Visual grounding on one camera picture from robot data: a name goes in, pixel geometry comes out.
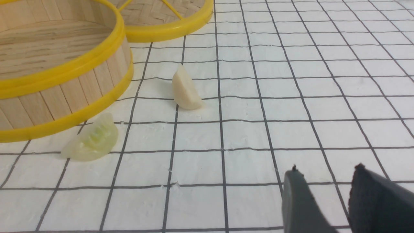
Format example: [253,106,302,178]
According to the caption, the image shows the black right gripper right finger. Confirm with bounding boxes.
[348,164,414,233]

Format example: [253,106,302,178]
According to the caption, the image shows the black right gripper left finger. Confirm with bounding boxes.
[282,165,337,233]

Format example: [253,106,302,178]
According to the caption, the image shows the white dumpling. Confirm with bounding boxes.
[172,64,203,110]

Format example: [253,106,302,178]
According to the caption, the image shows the pale green dumpling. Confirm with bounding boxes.
[61,113,119,161]

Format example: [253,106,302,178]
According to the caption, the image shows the woven bamboo steamer lid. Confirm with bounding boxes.
[111,0,214,43]

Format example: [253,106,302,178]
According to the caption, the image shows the bamboo steamer tray yellow rims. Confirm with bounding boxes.
[0,0,134,143]

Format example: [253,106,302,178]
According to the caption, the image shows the white grid tablecloth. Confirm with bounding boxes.
[0,0,414,233]

